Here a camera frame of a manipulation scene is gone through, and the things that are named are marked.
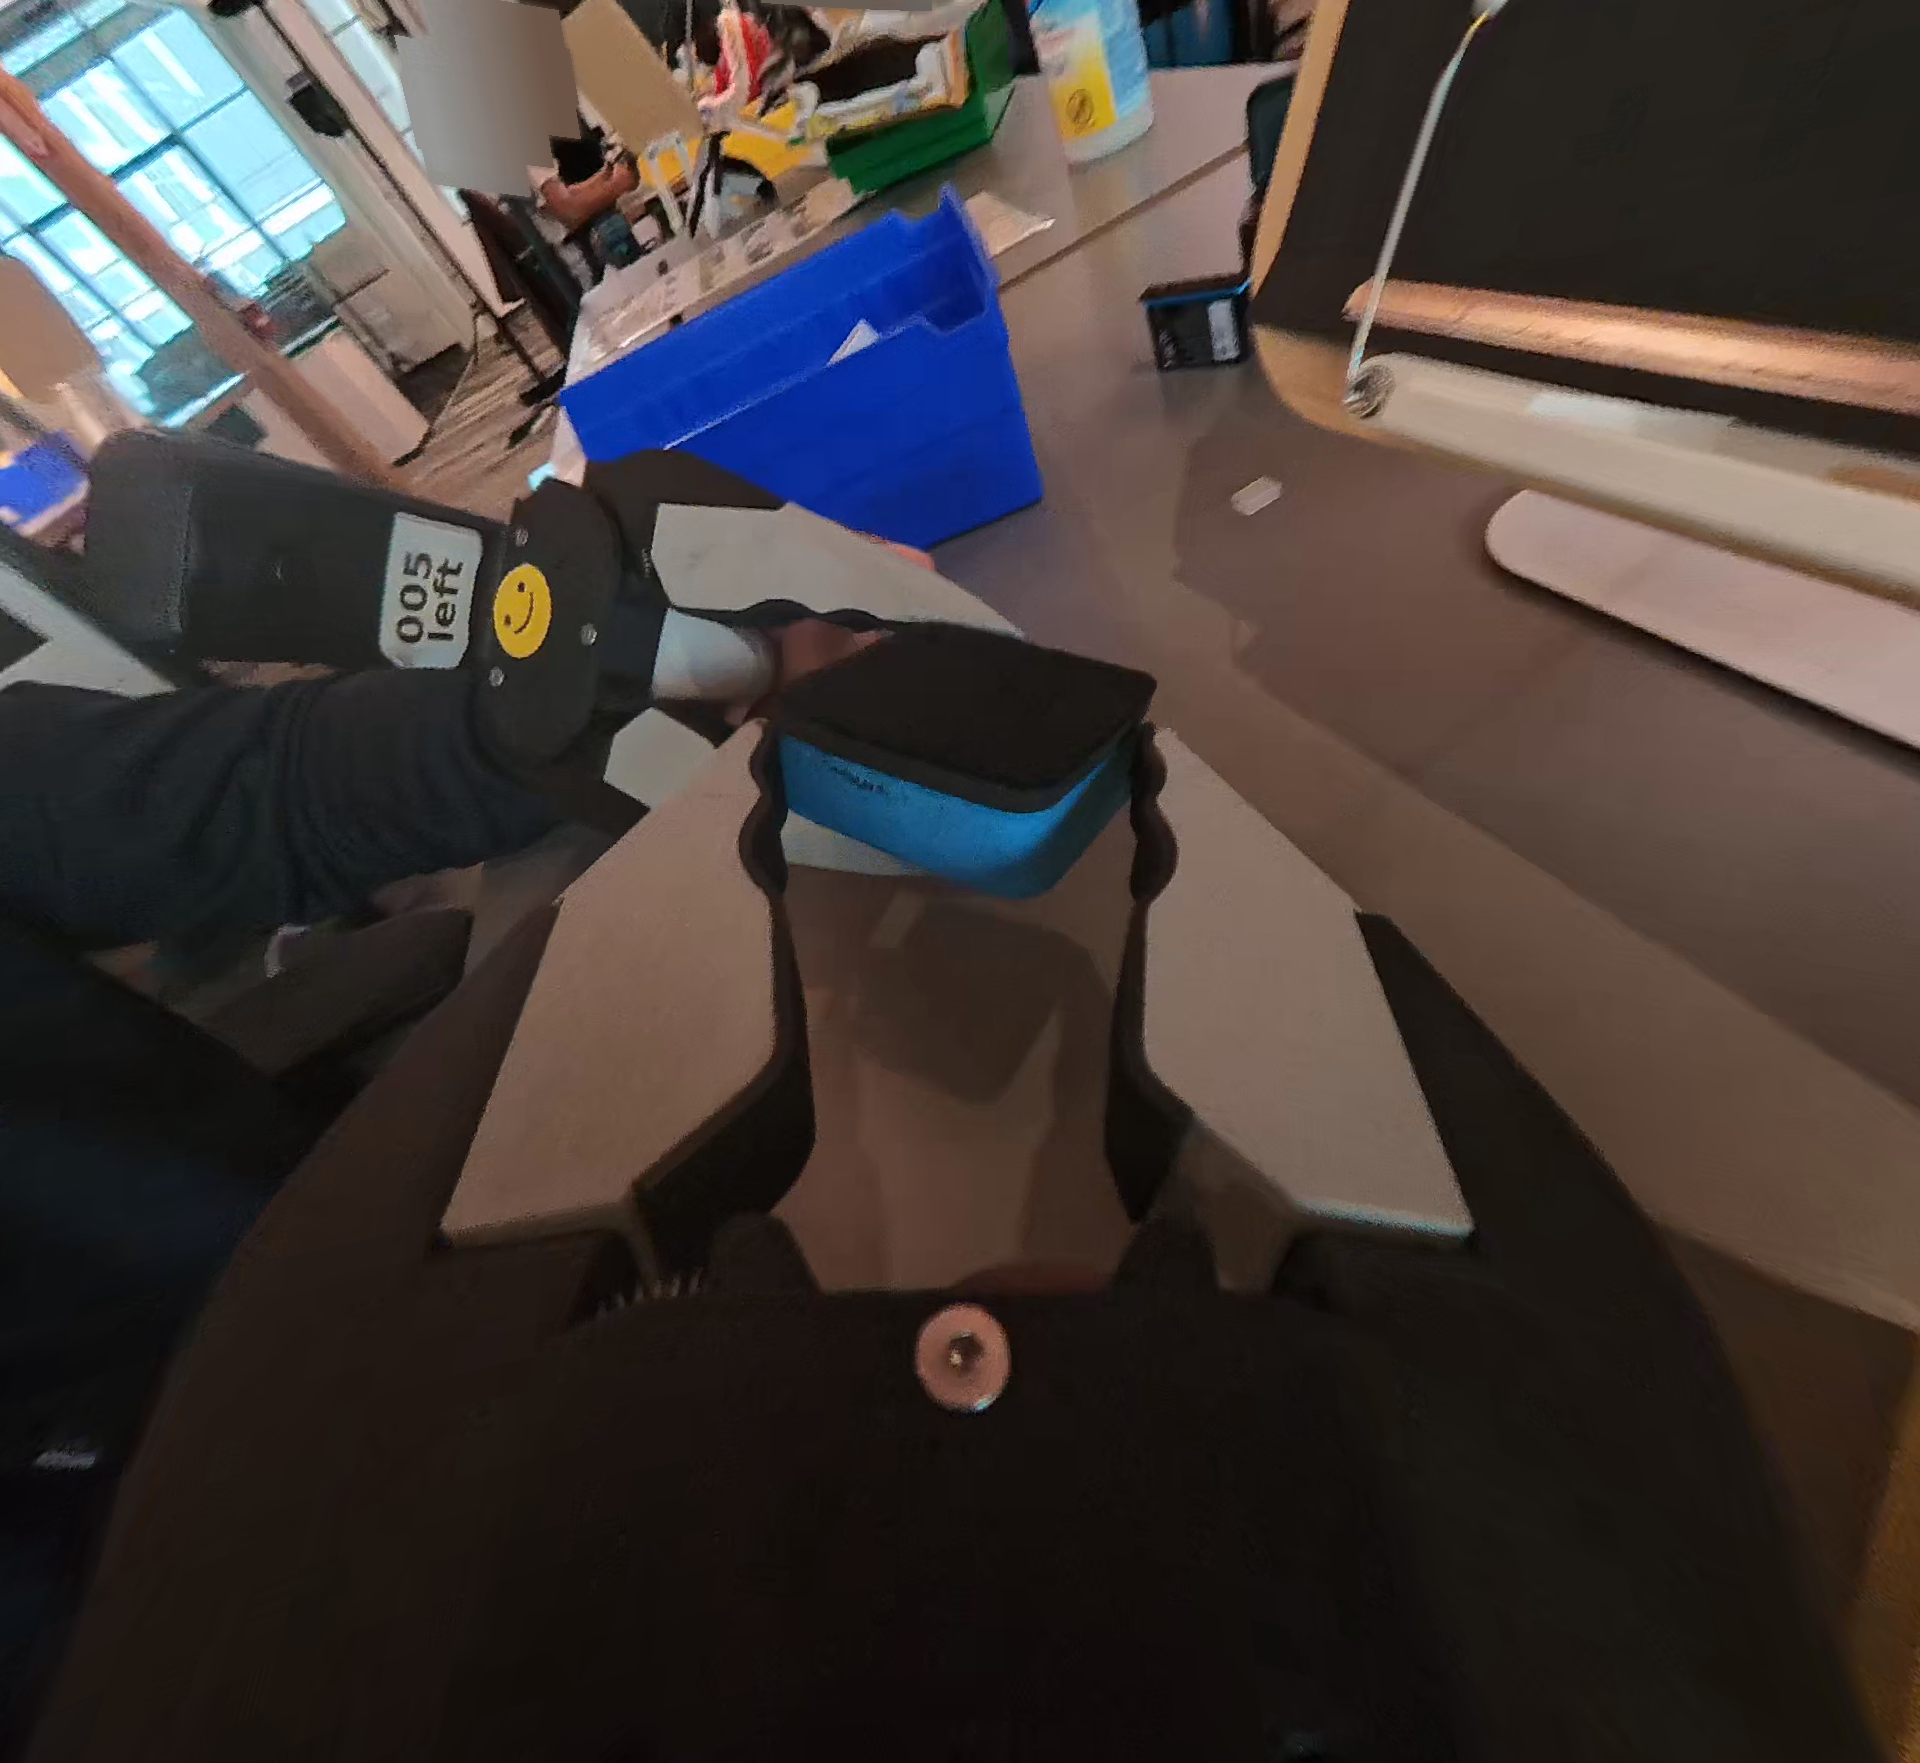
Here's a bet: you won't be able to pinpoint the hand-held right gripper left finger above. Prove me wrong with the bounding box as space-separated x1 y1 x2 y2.
441 720 819 1263

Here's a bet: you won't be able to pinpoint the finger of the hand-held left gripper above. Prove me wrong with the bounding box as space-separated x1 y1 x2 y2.
647 503 1024 639
600 706 724 812

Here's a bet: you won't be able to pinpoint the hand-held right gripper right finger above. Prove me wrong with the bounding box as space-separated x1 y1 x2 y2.
1106 725 1476 1255

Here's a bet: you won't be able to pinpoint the blue plastic bin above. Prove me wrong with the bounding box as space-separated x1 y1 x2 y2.
555 185 1047 552

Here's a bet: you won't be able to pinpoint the blue whiteboard eraser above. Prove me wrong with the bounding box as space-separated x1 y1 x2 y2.
764 619 1160 900

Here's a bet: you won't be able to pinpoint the green flat object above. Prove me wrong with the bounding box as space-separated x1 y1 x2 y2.
817 0 1023 194

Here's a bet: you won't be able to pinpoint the person's left hand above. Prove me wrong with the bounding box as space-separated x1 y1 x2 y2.
652 608 893 706

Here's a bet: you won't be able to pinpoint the printed paper sheet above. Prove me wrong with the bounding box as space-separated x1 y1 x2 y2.
572 180 1060 347

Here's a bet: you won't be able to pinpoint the black battery charger case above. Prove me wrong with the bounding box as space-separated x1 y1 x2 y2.
1243 72 1300 265

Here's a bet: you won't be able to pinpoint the disinfecting wipes canister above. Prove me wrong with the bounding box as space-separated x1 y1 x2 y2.
1002 0 1157 168

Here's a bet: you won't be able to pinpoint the black wooden book stand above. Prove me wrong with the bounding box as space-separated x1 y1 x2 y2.
1244 0 1920 752

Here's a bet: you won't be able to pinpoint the black camera battery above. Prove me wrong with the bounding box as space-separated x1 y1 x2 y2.
1137 272 1256 373

